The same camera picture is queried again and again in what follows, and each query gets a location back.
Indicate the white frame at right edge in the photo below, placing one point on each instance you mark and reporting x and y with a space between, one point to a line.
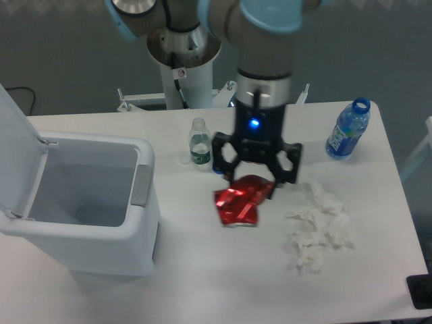
418 156

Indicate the white trash can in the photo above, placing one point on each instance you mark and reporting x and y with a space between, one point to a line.
96 209

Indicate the clear plastic bottle green label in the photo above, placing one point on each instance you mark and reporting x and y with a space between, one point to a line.
200 145

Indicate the black device at table edge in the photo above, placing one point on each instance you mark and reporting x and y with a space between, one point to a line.
420 290

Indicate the blue bottle cap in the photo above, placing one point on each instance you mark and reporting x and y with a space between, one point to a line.
216 170

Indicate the blue plastic bottle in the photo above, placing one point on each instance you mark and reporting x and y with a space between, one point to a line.
350 126

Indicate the crumpled white tissue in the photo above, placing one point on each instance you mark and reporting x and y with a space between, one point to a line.
320 224

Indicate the white trash can lid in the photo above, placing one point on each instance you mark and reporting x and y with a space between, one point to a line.
23 158

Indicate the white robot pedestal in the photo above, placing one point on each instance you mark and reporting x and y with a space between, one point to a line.
186 59

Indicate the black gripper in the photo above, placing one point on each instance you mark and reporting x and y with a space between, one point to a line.
258 135

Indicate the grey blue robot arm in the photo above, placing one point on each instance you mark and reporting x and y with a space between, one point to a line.
281 16

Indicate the crushed red can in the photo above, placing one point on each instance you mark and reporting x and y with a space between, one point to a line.
237 204

